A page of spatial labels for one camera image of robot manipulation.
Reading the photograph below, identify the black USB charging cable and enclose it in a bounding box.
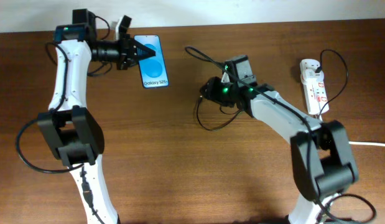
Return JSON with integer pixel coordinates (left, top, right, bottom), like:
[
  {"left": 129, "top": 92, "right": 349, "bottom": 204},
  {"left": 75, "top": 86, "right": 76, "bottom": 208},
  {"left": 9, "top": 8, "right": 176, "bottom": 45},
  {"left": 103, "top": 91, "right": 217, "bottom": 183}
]
[{"left": 196, "top": 49, "right": 350, "bottom": 132}]

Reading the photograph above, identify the blue screen smartphone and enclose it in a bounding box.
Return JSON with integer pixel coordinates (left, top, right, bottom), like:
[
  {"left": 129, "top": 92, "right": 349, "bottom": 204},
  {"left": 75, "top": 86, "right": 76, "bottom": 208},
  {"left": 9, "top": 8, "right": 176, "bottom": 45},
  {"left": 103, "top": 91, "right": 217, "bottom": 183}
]
[{"left": 134, "top": 35, "right": 169, "bottom": 89}]

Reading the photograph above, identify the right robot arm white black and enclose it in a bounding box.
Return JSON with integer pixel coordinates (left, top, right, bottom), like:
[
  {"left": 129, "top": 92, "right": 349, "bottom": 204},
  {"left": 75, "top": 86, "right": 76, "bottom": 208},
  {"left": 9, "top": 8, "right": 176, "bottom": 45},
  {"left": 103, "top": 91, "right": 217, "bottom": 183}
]
[{"left": 200, "top": 55, "right": 359, "bottom": 223}]

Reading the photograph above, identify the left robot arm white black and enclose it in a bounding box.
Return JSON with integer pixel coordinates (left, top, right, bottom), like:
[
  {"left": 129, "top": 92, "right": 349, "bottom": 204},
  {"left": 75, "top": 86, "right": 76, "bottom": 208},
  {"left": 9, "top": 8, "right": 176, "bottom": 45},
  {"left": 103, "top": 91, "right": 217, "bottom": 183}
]
[{"left": 37, "top": 9, "right": 155, "bottom": 223}]

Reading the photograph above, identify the white USB charger plug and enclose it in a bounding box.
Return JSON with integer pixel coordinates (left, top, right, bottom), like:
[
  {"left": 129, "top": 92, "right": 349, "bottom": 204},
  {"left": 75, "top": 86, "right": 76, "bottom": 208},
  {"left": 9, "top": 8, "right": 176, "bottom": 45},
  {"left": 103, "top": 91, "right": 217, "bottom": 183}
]
[{"left": 300, "top": 69, "right": 324, "bottom": 85}]

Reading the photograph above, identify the white power strip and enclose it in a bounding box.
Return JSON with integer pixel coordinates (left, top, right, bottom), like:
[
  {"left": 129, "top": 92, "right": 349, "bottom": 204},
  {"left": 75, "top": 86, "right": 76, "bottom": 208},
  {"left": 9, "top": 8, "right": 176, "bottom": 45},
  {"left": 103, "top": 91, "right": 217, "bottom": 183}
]
[{"left": 300, "top": 59, "right": 329, "bottom": 115}]

